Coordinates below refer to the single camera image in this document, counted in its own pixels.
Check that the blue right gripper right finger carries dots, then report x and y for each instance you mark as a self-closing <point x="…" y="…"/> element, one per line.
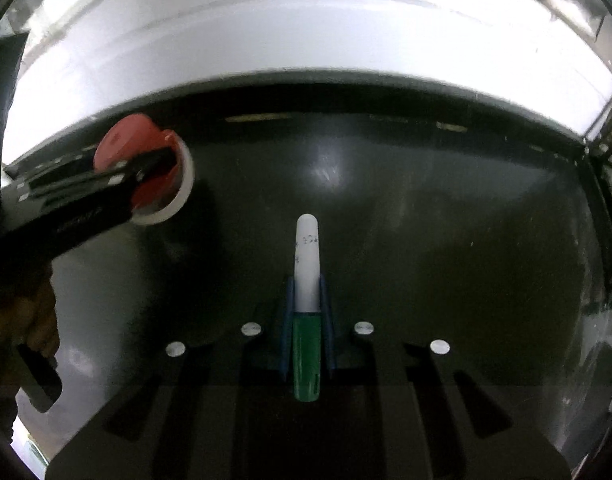
<point x="327" y="337"/>

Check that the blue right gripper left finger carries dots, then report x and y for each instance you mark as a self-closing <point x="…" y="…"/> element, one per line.
<point x="287" y="326"/>

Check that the green white marker pen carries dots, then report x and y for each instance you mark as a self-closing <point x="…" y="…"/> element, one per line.
<point x="307" y="311"/>

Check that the red plastic cup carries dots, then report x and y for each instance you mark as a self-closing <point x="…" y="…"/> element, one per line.
<point x="156" y="163"/>

